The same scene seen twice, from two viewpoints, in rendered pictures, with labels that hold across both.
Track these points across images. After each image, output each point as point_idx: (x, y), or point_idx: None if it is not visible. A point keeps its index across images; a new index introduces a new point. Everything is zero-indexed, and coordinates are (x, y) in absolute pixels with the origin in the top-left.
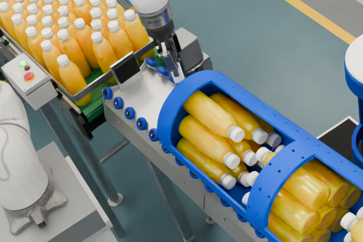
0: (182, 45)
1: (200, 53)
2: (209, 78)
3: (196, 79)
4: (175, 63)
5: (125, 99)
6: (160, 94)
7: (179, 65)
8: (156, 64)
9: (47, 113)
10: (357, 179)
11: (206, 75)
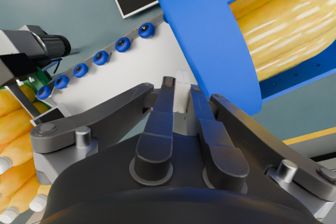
0: (12, 50)
1: (23, 32)
2: (217, 5)
3: (212, 41)
4: (225, 105)
5: None
6: (94, 89)
7: (189, 84)
8: (41, 83)
9: None
10: None
11: (201, 14)
